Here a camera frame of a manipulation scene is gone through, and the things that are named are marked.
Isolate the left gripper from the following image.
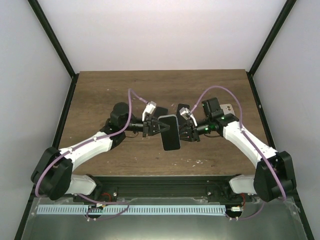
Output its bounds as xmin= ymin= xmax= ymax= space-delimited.
xmin=123 ymin=115 xmax=171 ymax=139

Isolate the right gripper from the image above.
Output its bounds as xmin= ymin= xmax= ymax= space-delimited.
xmin=171 ymin=117 xmax=212 ymax=142

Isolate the green cased phone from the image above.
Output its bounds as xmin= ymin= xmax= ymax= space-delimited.
xmin=158 ymin=114 xmax=181 ymax=151

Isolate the black screen phone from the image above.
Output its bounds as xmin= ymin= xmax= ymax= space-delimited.
xmin=176 ymin=103 xmax=190 ymax=117

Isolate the beige phone case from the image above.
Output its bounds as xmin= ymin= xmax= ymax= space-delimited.
xmin=220 ymin=103 xmax=235 ymax=115

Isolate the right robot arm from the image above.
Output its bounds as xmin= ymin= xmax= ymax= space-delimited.
xmin=154 ymin=97 xmax=297 ymax=202

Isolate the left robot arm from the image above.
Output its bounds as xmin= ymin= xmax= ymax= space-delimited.
xmin=30 ymin=101 xmax=169 ymax=202

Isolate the light blue slotted strip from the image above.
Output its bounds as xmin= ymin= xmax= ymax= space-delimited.
xmin=36 ymin=204 xmax=226 ymax=216

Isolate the metal front plate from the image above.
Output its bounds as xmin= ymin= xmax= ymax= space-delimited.
xmin=21 ymin=198 xmax=308 ymax=240

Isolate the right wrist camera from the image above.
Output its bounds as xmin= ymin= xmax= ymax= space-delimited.
xmin=179 ymin=107 xmax=198 ymax=127

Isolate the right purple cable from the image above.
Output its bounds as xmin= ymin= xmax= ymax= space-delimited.
xmin=189 ymin=85 xmax=288 ymax=221

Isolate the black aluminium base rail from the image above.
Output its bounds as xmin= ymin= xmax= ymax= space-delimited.
xmin=32 ymin=174 xmax=297 ymax=203

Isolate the right black frame post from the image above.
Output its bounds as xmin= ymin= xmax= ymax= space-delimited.
xmin=248 ymin=0 xmax=298 ymax=76

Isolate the black frame post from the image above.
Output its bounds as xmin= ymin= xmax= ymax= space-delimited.
xmin=26 ymin=0 xmax=77 ymax=78
xmin=248 ymin=0 xmax=298 ymax=76

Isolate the left black frame post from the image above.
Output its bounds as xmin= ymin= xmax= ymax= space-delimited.
xmin=26 ymin=0 xmax=77 ymax=78

